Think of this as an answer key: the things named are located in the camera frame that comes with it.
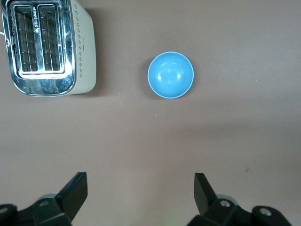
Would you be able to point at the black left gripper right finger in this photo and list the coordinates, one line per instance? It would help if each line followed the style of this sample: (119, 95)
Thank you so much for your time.
(204, 197)

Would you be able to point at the cream and chrome toaster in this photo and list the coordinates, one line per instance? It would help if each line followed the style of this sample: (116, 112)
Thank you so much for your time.
(84, 47)

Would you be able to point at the blue bowl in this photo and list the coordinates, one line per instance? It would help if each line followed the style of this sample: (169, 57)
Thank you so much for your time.
(170, 75)

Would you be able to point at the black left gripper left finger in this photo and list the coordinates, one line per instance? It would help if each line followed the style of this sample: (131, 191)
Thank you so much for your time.
(70, 195)

